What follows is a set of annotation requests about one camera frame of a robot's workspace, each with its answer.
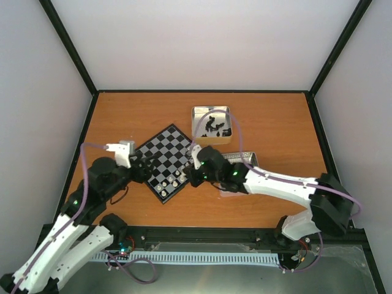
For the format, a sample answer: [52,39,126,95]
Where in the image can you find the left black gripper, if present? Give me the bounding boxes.
[105,152,159,200]

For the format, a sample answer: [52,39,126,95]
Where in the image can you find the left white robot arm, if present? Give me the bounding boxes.
[1,154,155,293]

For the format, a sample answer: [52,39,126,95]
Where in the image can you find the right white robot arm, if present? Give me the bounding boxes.
[183,145,359,241]

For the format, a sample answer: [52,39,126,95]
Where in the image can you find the black chess pieces pile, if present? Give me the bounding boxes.
[201,116,232,137]

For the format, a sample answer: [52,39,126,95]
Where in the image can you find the green lit circuit board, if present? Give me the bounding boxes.
[119,236,135,255]

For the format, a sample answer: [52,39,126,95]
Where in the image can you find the black and silver chessboard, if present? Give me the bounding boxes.
[136,124,192,204]

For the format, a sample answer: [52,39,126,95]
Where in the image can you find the gold square tin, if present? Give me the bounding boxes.
[192,106,232,145]

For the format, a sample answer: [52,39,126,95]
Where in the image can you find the pink square tin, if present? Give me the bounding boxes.
[219,150,258,198]

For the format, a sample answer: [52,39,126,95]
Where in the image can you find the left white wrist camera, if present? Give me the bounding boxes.
[105,140,135,168]

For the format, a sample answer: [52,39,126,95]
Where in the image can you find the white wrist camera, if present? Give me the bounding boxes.
[105,140,135,168]
[190,145,202,165]

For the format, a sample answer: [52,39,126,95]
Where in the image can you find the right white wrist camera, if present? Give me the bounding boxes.
[190,145,202,165]

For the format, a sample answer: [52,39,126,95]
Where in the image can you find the black aluminium frame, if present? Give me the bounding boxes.
[39,1,386,293]

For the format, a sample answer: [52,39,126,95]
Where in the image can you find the light blue cable duct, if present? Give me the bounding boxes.
[91,248,281,266]

